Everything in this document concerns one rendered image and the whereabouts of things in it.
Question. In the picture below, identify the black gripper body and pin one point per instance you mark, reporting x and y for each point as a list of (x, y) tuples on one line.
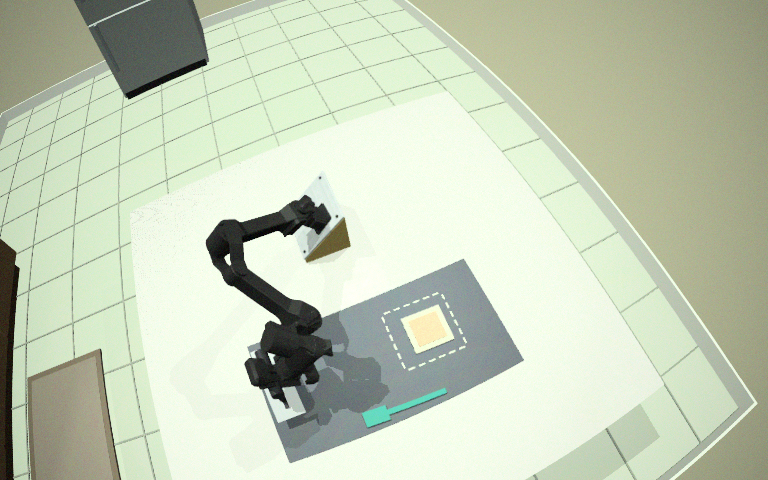
[(285, 369)]

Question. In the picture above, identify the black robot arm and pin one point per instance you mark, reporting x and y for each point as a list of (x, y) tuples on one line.
[(298, 319)]

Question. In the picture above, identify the cream square tile with dark square centre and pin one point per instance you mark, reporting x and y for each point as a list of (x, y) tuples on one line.
[(427, 329)]

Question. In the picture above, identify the teal flat trowel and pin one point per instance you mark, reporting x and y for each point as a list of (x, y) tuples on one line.
[(381, 414)]

